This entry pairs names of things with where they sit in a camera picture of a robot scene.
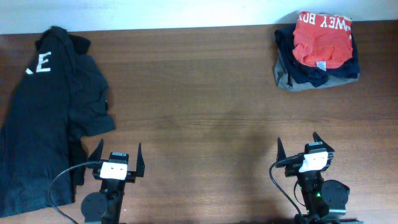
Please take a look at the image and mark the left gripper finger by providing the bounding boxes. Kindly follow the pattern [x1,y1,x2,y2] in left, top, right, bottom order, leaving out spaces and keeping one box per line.
[88,139,104,162]
[136,143,146,177]

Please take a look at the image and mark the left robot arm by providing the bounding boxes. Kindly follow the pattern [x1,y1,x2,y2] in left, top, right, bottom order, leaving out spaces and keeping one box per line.
[81,141,145,224]

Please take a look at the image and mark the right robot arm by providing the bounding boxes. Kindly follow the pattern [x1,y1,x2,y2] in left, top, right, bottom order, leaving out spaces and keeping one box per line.
[269,133,360,224]

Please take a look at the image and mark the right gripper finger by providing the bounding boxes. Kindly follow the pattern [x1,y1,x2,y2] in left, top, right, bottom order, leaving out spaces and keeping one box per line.
[276,138,286,162]
[312,132,335,152]

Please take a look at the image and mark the grey folded t-shirt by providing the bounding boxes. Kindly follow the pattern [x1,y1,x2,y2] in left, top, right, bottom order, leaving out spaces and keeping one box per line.
[274,51,360,91]

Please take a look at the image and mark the navy folded t-shirt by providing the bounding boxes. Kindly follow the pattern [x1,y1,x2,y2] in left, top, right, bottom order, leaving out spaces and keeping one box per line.
[274,24,360,87]

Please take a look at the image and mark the black t-shirt white letters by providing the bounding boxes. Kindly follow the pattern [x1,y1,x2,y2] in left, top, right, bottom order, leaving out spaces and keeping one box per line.
[0,26,91,218]

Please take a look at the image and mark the red folded t-shirt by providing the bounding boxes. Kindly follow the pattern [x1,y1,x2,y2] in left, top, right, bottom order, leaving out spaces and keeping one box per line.
[292,11,353,68]

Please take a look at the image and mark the dark green t-shirt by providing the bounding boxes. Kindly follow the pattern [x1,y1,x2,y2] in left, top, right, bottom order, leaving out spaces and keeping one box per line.
[67,54,116,187]

